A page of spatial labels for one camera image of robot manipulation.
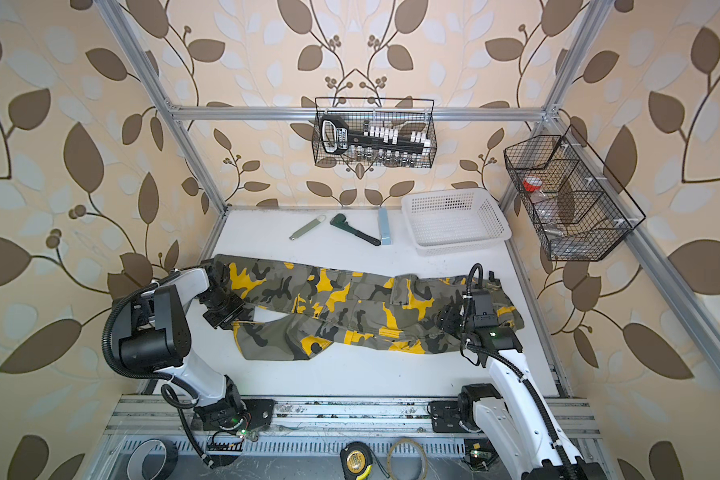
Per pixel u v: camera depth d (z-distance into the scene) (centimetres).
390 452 71
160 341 48
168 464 66
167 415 76
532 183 80
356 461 66
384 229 109
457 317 73
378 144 85
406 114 91
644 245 58
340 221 116
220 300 78
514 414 47
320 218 117
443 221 116
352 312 90
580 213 73
